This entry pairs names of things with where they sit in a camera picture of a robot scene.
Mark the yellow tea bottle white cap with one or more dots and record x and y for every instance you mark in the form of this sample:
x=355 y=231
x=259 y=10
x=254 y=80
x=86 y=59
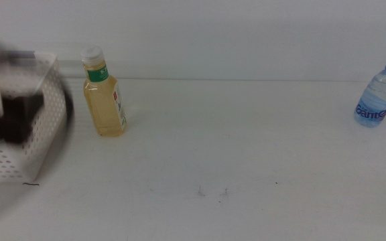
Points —
x=104 y=110

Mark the clear water bottle blue cap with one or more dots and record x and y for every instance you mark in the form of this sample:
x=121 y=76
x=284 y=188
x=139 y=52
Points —
x=375 y=97

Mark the white perforated plastic basket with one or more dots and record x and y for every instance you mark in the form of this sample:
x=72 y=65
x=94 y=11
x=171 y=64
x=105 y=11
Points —
x=50 y=67

